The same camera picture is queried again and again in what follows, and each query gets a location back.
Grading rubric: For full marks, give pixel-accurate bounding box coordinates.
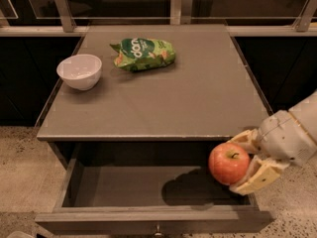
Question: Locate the red apple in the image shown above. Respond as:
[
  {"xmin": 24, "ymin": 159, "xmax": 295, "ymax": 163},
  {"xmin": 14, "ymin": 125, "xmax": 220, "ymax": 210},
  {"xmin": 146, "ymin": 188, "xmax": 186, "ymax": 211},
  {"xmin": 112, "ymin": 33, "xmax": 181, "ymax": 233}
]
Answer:
[{"xmin": 208, "ymin": 143, "xmax": 251, "ymax": 185}]

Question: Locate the metal railing bracket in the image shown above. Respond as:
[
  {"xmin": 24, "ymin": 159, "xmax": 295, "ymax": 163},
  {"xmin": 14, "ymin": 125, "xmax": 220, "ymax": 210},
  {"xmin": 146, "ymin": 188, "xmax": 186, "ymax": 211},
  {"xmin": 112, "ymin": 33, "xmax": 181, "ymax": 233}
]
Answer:
[
  {"xmin": 294, "ymin": 0, "xmax": 317, "ymax": 32},
  {"xmin": 169, "ymin": 0, "xmax": 193, "ymax": 25},
  {"xmin": 53, "ymin": 0, "xmax": 76, "ymax": 33}
]

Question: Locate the grey cabinet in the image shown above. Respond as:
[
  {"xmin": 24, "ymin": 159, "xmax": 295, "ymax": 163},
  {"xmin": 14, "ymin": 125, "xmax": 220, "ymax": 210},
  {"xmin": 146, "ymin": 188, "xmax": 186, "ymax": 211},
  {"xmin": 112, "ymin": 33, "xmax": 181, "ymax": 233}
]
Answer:
[{"xmin": 34, "ymin": 23, "xmax": 279, "ymax": 171}]

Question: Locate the white ceramic bowl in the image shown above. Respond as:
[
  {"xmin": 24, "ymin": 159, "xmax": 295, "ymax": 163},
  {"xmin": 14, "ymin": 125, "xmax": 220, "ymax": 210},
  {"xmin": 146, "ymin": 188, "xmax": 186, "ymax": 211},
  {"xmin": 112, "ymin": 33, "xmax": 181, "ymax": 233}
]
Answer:
[{"xmin": 56, "ymin": 54, "xmax": 102, "ymax": 90}]

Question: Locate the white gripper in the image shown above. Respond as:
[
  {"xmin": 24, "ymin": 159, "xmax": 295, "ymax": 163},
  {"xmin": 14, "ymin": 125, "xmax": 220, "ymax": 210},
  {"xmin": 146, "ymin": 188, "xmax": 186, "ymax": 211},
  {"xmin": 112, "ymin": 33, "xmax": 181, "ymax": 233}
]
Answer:
[{"xmin": 229, "ymin": 109, "xmax": 317, "ymax": 195}]

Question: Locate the left metal railing bracket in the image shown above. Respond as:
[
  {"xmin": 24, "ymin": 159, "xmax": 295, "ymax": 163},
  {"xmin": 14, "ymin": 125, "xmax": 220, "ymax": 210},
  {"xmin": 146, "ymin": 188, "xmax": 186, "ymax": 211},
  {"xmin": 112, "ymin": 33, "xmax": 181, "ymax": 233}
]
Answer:
[{"xmin": 53, "ymin": 0, "xmax": 76, "ymax": 33}]

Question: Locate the open grey top drawer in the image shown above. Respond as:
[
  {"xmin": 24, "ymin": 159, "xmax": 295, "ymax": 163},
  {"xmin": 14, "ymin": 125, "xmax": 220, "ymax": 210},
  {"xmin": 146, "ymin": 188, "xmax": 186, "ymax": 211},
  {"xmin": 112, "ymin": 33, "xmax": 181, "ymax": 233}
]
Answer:
[{"xmin": 34, "ymin": 157, "xmax": 277, "ymax": 236}]

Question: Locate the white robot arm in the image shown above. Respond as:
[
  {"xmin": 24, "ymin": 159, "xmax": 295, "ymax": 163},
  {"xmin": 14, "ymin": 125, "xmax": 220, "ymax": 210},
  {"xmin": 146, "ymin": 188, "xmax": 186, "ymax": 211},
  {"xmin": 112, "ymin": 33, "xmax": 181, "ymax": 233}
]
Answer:
[{"xmin": 229, "ymin": 91, "xmax": 317, "ymax": 195}]

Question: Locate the middle metal railing bracket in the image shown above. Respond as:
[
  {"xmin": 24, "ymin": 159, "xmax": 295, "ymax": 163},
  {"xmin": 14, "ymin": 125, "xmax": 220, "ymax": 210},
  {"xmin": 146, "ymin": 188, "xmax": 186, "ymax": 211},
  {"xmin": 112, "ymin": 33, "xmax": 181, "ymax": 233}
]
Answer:
[{"xmin": 169, "ymin": 0, "xmax": 193, "ymax": 25}]

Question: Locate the green snack bag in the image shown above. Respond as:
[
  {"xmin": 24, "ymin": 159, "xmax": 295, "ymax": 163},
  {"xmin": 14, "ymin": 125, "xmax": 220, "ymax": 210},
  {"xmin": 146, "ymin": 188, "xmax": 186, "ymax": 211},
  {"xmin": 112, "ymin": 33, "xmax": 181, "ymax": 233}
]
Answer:
[{"xmin": 110, "ymin": 38, "xmax": 176, "ymax": 72}]

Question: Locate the right metal railing bracket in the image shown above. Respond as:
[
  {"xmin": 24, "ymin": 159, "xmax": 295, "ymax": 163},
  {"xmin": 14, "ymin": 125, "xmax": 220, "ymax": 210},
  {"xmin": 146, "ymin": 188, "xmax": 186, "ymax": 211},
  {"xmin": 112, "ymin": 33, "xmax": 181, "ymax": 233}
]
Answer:
[{"xmin": 294, "ymin": 0, "xmax": 317, "ymax": 32}]

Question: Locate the metal drawer knob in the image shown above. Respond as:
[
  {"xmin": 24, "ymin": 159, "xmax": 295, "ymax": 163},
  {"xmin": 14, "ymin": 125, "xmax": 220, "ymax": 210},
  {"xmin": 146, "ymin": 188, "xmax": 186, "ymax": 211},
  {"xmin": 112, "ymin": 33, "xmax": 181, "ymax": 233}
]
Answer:
[{"xmin": 154, "ymin": 225, "xmax": 163, "ymax": 238}]

